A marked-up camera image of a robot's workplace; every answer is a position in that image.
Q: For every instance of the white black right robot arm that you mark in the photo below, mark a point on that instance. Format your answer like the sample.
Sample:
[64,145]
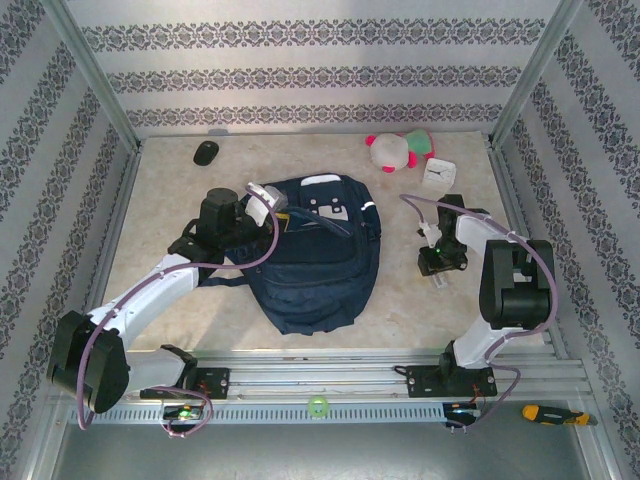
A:
[475,230]

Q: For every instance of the aluminium frame post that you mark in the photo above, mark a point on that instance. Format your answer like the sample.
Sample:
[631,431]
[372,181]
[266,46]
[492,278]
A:
[92,75]
[532,75]

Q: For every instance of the black computer mouse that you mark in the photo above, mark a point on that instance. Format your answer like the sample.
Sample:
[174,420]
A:
[206,153]

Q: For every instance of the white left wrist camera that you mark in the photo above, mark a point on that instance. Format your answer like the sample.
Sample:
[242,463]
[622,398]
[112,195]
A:
[265,205]

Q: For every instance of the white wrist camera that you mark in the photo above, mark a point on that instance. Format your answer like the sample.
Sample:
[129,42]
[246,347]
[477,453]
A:
[429,234]
[265,205]

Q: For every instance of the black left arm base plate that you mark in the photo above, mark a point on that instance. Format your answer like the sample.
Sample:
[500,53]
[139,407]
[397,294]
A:
[215,382]

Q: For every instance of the white square alarm clock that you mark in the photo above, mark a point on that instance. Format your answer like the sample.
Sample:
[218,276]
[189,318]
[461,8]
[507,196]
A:
[438,174]

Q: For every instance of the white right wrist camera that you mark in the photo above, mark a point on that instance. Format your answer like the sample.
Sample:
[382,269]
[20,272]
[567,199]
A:
[429,234]

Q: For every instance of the white pink green plush toy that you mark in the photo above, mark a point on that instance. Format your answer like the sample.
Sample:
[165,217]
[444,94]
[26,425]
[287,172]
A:
[392,152]

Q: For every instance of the navy blue student backpack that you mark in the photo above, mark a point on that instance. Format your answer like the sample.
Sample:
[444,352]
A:
[320,280]

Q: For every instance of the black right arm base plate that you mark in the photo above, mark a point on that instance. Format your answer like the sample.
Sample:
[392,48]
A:
[420,382]

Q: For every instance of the orange black screwdriver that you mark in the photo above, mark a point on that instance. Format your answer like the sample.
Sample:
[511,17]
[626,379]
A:
[550,415]

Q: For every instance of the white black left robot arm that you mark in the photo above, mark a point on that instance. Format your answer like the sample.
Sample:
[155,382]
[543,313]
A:
[150,295]

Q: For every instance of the aluminium side rail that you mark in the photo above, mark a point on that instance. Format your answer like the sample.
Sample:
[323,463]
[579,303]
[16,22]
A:
[525,250]
[110,250]

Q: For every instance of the controller board with green light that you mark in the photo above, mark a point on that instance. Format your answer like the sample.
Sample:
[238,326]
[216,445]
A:
[184,413]
[462,410]

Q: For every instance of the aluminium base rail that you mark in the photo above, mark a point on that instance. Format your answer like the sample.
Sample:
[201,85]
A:
[325,377]

